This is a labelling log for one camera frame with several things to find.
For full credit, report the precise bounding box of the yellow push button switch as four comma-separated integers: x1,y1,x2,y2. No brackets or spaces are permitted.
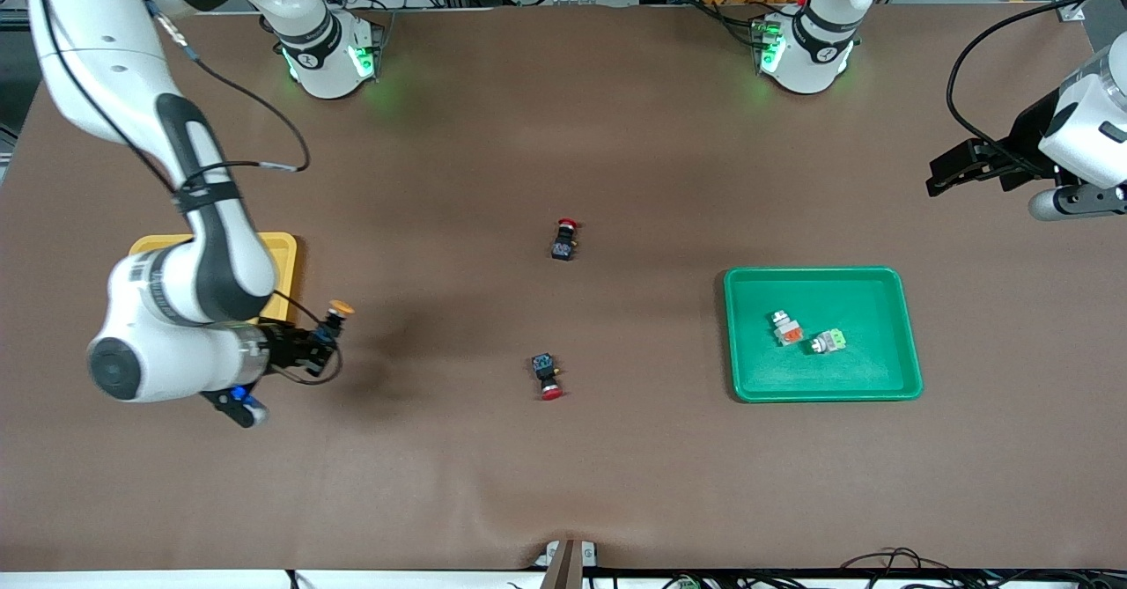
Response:
319,300,356,343

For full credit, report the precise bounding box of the yellow plastic tray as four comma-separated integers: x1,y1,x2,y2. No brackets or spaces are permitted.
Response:
129,232,298,324

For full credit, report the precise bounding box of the green plastic tray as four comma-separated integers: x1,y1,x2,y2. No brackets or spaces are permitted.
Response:
724,266,924,403

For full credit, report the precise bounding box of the brown table mat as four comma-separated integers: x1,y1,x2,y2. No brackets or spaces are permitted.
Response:
0,4,1127,572

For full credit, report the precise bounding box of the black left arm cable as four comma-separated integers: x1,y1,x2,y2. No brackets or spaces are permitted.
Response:
947,0,1115,176

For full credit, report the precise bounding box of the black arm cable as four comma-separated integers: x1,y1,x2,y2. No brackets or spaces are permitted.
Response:
947,0,1115,176
35,0,344,387

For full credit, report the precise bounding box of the red push button switch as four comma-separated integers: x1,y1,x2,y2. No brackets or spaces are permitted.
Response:
551,217,582,262
531,353,565,401

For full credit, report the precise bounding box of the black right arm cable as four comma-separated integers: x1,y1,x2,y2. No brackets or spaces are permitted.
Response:
35,0,344,387

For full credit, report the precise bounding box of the black cable bundle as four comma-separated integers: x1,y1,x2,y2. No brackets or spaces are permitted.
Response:
836,547,1127,589

